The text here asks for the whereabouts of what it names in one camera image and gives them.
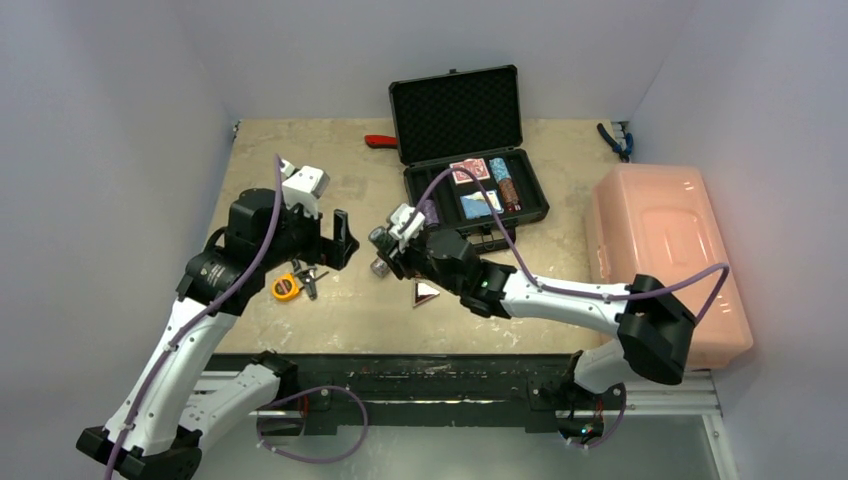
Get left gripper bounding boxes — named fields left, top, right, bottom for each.
left=258, top=193, right=357, bottom=271

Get black poker set case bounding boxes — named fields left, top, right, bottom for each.
left=388, top=65, right=550, bottom=253

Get brown chip roll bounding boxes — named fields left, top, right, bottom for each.
left=370, top=258, right=390, bottom=278

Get grey chip stack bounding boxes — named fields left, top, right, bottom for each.
left=368, top=226, right=394, bottom=254

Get purple chip stack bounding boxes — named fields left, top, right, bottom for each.
left=422, top=199, right=441, bottom=229

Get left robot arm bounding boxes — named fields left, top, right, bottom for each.
left=77, top=188, right=359, bottom=479

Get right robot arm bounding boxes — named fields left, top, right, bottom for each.
left=369, top=227, right=696, bottom=407

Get black multitool pliers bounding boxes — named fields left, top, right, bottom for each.
left=291, top=259, right=328, bottom=301

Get white triangular dealer button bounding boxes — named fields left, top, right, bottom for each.
left=412, top=279, right=440, bottom=308

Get blue playing card deck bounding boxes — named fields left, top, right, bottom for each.
left=459, top=190, right=504, bottom=220

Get yellow tape measure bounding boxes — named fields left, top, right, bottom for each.
left=271, top=273, right=300, bottom=302

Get brown red chip stack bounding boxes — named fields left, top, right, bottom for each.
left=498, top=177, right=522, bottom=212

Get red playing card deck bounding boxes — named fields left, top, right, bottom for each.
left=449, top=158, right=491, bottom=185

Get light blue chip stack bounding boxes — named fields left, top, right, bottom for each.
left=489, top=157, right=511, bottom=183

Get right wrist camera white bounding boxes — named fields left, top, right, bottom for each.
left=388, top=203, right=426, bottom=252

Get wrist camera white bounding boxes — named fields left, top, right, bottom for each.
left=278, top=158, right=330, bottom=219
left=388, top=203, right=426, bottom=252

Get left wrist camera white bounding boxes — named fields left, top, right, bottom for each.
left=278, top=158, right=330, bottom=219

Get red handled tool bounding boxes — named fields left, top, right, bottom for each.
left=363, top=134, right=398, bottom=149

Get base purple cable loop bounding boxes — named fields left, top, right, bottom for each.
left=256, top=386, right=370, bottom=465

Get blue handled pliers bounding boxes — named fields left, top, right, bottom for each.
left=596, top=122, right=634, bottom=163

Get aluminium frame rail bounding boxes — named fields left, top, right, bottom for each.
left=176, top=365, right=739, bottom=479

